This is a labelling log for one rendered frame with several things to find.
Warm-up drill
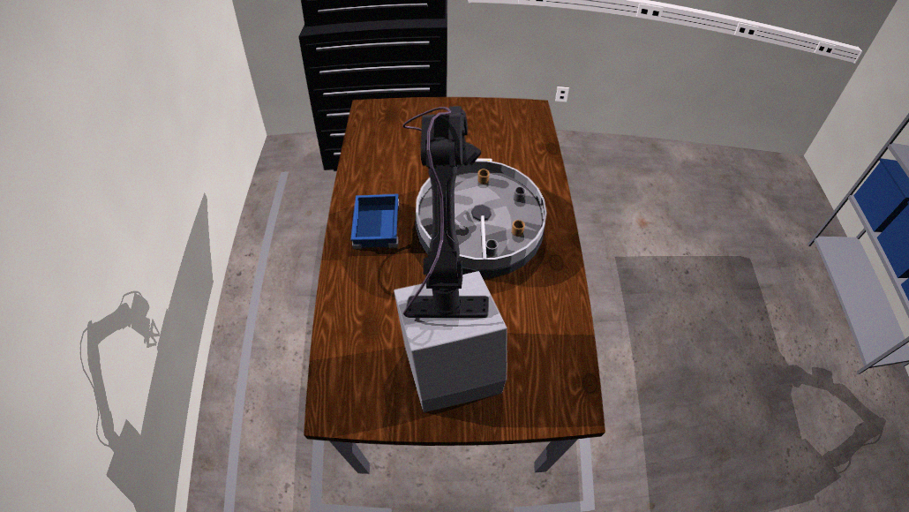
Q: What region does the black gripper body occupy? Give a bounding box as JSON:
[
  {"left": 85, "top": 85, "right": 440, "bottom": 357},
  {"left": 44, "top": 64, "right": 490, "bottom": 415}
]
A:
[{"left": 437, "top": 143, "right": 481, "bottom": 167}]

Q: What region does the white round turntable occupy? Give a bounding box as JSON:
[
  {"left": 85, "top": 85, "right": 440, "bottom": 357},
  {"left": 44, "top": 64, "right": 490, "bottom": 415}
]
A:
[{"left": 416, "top": 159, "right": 546, "bottom": 277}]

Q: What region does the blue open tray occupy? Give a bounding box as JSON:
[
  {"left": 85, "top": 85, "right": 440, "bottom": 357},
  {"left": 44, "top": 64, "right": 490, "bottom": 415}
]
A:
[{"left": 351, "top": 194, "right": 399, "bottom": 247}]

